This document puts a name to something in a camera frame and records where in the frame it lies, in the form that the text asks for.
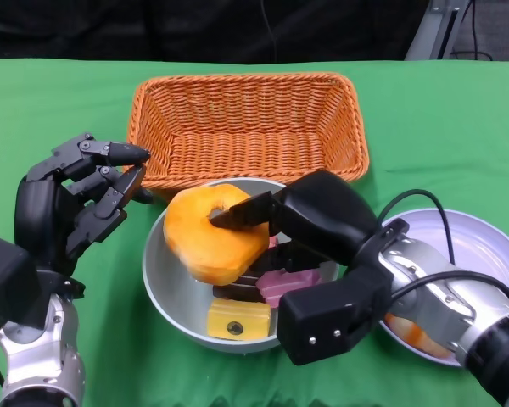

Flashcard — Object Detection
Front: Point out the green tablecloth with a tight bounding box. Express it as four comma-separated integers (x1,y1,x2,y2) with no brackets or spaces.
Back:
0,59,509,407

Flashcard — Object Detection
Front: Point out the yellow layered toy cake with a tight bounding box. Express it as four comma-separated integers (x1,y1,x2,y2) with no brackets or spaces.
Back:
206,298,272,341

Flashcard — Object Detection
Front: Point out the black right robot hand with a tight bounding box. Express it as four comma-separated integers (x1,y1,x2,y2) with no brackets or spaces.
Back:
210,169,385,276

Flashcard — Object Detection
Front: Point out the black backdrop curtain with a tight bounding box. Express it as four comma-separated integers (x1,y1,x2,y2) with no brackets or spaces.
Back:
0,0,432,64

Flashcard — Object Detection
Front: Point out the orange ring bread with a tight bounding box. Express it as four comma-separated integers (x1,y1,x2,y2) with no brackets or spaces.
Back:
164,183,271,285

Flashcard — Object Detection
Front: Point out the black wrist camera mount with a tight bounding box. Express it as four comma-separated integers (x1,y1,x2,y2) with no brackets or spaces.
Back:
277,262,394,366
0,231,42,331

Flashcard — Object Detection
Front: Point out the pink layered toy cake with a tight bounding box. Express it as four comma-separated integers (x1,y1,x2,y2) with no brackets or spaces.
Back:
255,237,324,308

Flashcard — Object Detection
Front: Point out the thin black hanging cable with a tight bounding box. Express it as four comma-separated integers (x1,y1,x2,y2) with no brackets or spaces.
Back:
259,0,281,64

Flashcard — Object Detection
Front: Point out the grey bowl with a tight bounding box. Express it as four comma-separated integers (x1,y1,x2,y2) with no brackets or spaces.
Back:
142,177,341,354

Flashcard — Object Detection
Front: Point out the brown layered toy cake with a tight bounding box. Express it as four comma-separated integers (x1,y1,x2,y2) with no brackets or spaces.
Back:
211,275,267,304

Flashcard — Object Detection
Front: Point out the white orange striped bread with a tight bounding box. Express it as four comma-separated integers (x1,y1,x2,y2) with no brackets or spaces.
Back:
383,312,451,358

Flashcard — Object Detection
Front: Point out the black floor cable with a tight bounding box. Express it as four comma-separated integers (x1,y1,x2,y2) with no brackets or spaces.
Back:
451,0,495,62

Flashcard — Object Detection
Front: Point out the grey metal frame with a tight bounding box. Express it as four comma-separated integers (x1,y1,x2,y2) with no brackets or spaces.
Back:
405,0,472,62

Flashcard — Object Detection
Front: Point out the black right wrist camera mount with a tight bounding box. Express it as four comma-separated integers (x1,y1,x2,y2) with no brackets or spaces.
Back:
277,262,394,366

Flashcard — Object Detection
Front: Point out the lilac plate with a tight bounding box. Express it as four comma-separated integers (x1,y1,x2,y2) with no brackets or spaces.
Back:
377,208,509,369

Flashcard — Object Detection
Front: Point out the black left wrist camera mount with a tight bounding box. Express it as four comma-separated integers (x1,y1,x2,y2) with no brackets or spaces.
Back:
0,231,42,331

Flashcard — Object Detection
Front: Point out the orange wicker basket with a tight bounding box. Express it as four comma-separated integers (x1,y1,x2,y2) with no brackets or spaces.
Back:
125,72,370,204

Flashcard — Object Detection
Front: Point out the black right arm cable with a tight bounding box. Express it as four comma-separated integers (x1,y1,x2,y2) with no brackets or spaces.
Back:
377,189,509,307

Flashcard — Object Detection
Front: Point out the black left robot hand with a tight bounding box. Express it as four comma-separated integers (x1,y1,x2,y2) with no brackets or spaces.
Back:
14,132,154,276

